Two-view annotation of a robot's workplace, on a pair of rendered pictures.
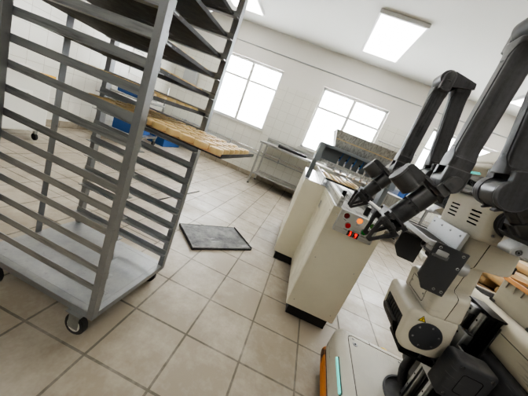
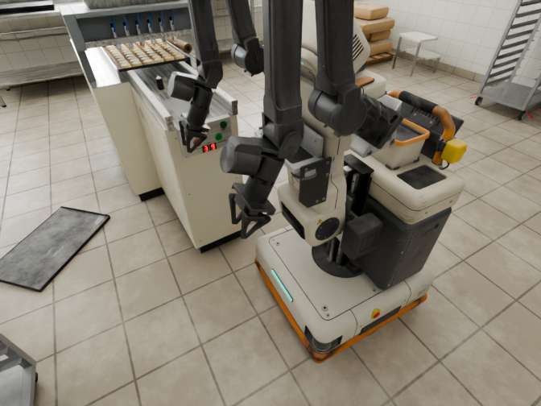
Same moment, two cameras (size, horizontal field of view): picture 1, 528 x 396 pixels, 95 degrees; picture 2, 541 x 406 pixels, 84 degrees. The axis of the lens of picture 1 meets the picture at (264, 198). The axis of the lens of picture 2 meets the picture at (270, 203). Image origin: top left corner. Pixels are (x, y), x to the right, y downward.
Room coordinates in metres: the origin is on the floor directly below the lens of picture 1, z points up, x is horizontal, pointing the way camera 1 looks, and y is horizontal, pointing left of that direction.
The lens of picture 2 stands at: (0.25, -0.10, 1.43)
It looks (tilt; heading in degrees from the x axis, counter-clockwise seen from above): 41 degrees down; 325
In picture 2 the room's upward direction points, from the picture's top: 1 degrees counter-clockwise
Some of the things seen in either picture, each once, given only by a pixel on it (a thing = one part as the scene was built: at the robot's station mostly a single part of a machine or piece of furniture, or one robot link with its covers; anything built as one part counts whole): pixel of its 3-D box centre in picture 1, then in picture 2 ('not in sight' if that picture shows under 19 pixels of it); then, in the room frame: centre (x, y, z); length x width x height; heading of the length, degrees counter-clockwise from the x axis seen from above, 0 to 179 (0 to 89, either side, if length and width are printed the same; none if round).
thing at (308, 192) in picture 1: (319, 216); (149, 106); (2.75, -0.68, 0.42); 1.28 x 0.72 x 0.84; 175
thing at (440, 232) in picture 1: (430, 248); (295, 155); (0.87, -0.63, 0.92); 0.28 x 0.16 x 0.22; 172
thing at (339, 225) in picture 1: (355, 226); (206, 136); (1.41, -0.57, 0.77); 0.24 x 0.04 x 0.14; 85
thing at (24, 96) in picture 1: (70, 115); not in sight; (0.87, 0.78, 0.87); 0.64 x 0.03 x 0.03; 82
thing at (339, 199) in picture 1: (327, 179); (121, 61); (2.40, -0.51, 0.87); 2.01 x 0.03 x 0.07; 175
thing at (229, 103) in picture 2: (354, 191); (167, 54); (2.38, -0.80, 0.87); 2.01 x 0.03 x 0.07; 175
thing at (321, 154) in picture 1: (349, 174); (142, 37); (2.28, -0.64, 1.01); 0.72 x 0.33 x 0.34; 85
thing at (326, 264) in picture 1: (327, 247); (191, 159); (1.77, -0.60, 0.45); 0.70 x 0.34 x 0.90; 175
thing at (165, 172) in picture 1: (136, 159); not in sight; (1.26, 0.72, 0.69); 0.64 x 0.03 x 0.03; 82
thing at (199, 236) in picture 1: (215, 236); (51, 243); (2.09, 0.28, 0.01); 0.60 x 0.40 x 0.03; 130
